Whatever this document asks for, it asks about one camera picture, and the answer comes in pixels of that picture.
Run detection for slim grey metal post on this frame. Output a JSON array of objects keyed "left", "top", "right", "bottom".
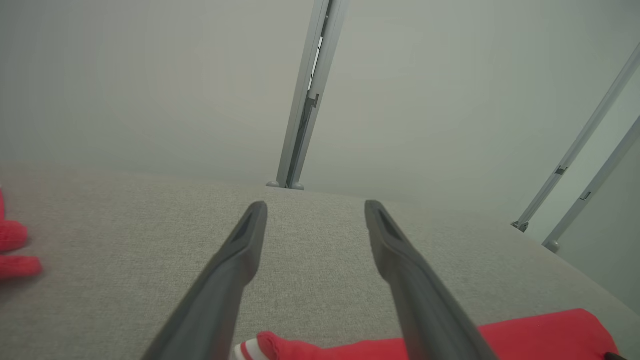
[
  {"left": 542, "top": 116, "right": 640, "bottom": 254},
  {"left": 510, "top": 42, "right": 640, "bottom": 234}
]

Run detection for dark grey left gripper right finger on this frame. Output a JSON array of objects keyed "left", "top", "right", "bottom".
[{"left": 364, "top": 200, "right": 499, "bottom": 360}]

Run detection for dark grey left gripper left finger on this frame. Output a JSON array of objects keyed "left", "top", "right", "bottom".
[{"left": 142, "top": 201, "right": 269, "bottom": 360}]

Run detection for red basketball jersey white stripes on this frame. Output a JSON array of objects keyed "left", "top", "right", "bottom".
[{"left": 234, "top": 308, "right": 622, "bottom": 360}]

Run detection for red shorts with white trim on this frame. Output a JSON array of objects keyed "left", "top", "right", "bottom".
[{"left": 0, "top": 188, "right": 44, "bottom": 280}]

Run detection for grey metal partition post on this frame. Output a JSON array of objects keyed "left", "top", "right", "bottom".
[{"left": 265, "top": 0, "right": 349, "bottom": 191}]

